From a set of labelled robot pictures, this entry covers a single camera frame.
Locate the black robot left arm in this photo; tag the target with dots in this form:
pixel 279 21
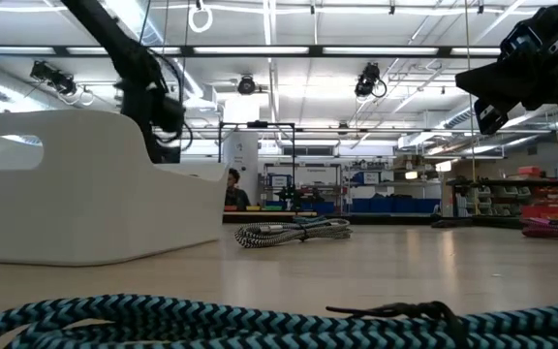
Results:
pixel 112 29

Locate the round black ceiling camera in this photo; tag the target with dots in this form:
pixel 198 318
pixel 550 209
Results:
pixel 246 85

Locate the blue storage bins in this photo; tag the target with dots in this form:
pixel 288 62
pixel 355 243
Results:
pixel 395 205

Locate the dark parts shelf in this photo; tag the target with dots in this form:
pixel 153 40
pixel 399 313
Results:
pixel 502 183

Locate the black overhead light bar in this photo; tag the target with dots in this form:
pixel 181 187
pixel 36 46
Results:
pixel 315 50

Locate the red storage bins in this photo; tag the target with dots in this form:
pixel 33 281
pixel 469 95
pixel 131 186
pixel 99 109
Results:
pixel 545 212

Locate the person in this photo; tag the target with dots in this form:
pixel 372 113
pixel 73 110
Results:
pixel 234 196

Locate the white plastic bin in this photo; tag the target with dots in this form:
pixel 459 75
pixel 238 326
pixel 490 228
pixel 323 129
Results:
pixel 90 194

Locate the white cylindrical pillar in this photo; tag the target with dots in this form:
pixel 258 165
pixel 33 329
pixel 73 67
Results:
pixel 242 150

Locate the orange box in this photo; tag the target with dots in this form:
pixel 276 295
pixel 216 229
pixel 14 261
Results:
pixel 529 171

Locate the metal shelf rack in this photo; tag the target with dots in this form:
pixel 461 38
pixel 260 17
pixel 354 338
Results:
pixel 303 174

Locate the black table frame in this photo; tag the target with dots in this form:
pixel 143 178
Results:
pixel 381 219

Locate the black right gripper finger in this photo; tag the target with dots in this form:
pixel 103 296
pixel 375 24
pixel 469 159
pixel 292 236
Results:
pixel 506 67
pixel 502 89

